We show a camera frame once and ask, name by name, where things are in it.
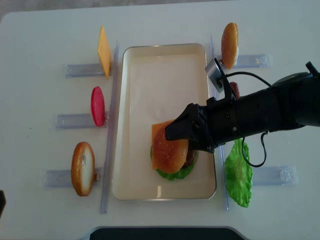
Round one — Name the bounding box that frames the clear holder for tomato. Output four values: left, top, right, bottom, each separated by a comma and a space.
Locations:
51, 113, 98, 130

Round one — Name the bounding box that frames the upright orange cheese slice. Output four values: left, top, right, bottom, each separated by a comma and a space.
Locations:
97, 25, 111, 79

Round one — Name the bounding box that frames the dark object left edge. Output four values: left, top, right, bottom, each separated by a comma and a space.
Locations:
0, 190, 7, 217

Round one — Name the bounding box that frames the long clear rail right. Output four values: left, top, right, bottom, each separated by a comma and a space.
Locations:
209, 35, 230, 211

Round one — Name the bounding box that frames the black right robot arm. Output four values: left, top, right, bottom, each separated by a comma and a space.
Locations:
165, 59, 320, 153

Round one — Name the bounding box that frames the golden bun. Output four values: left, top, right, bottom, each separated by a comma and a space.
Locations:
221, 22, 239, 69
151, 124, 189, 174

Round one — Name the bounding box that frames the clear holder for cheese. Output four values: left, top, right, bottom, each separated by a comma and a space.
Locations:
64, 63, 105, 78

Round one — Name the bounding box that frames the upright brown meat patty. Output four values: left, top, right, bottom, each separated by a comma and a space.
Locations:
230, 81, 240, 99

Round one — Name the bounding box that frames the brown patty on tray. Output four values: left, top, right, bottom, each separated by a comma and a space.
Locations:
182, 149, 197, 169

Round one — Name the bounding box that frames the long clear rail left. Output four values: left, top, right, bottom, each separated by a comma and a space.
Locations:
99, 40, 120, 214

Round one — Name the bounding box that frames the upright bread slice white face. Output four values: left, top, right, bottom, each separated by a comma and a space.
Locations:
71, 141, 95, 197

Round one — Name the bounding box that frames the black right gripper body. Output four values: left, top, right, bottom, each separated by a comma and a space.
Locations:
194, 96, 242, 153

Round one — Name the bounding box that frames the flat orange cheese slice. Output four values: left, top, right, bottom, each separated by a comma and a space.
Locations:
151, 120, 176, 174

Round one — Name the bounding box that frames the green lettuce on tray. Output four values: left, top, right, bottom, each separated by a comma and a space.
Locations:
151, 145, 199, 181

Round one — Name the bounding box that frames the long clear rail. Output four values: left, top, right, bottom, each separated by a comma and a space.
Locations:
99, 40, 120, 214
209, 35, 230, 211

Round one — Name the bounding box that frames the clear holder for buns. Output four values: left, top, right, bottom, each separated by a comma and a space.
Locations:
232, 53, 273, 69

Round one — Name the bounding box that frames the upright green lettuce leaf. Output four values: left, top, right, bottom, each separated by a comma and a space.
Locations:
224, 139, 253, 208

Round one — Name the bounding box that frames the black camera cable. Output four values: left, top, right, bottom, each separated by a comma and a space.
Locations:
216, 71, 273, 168

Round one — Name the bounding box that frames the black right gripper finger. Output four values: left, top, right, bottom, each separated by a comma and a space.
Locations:
165, 118, 213, 152
172, 103, 200, 125

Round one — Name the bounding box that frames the clear holder for bread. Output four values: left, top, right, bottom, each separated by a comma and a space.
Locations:
39, 167, 103, 188

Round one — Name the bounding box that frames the clear holder for lettuce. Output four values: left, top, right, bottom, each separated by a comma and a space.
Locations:
252, 164, 299, 186

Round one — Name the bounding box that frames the cream rectangular tray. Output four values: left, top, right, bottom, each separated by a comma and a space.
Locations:
112, 43, 217, 200

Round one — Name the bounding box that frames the red tomato slice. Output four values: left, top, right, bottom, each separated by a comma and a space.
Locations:
90, 86, 105, 127

